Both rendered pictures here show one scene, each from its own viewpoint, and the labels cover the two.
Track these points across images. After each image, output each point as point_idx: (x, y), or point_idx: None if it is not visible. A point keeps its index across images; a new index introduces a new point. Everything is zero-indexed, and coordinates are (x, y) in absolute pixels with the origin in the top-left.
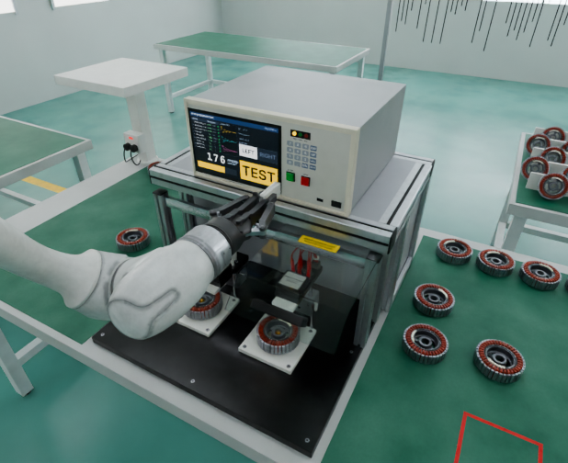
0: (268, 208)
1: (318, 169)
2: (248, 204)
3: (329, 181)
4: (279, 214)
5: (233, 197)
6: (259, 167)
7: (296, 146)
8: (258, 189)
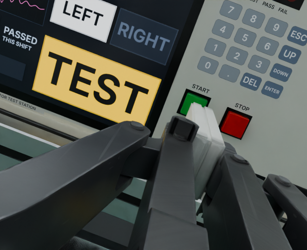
0: None
1: (287, 97)
2: (191, 176)
3: (305, 134)
4: (138, 204)
5: (0, 137)
6: (105, 67)
7: (247, 22)
8: (79, 128)
